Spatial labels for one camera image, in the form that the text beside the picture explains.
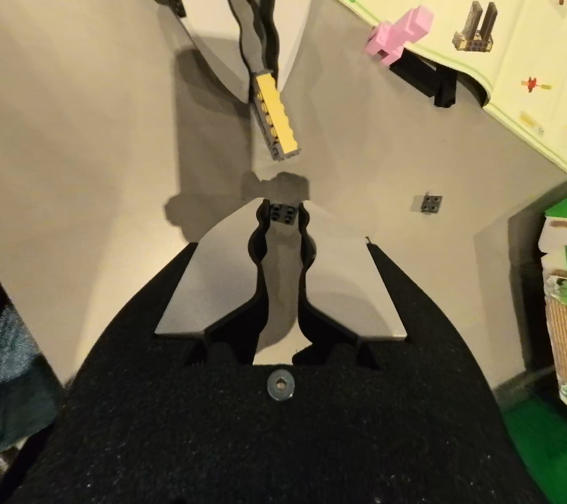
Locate yellow and grey brick assembly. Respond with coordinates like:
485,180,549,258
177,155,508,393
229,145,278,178
252,70,303,160

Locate person's blue jeans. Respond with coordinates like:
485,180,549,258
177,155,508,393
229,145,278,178
0,282,65,453

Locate pink toy brick pig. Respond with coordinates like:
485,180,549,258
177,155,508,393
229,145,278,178
365,5,435,67

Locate pale green instruction booklet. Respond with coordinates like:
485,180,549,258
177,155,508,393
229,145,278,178
315,0,567,172

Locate black toy brick frame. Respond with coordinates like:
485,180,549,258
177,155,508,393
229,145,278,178
390,48,488,108

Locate dark grey square brick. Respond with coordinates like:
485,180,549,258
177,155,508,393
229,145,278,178
268,203,298,226

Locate grey square plate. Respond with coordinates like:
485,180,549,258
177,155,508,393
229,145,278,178
420,191,444,215

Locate grey desk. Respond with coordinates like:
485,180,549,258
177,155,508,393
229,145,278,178
0,0,567,389

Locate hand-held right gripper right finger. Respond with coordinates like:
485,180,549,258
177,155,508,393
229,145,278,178
294,202,407,364

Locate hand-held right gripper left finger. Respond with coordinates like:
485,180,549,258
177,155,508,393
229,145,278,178
154,197,270,365

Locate toy box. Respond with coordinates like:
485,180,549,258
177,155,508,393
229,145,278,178
538,197,567,407

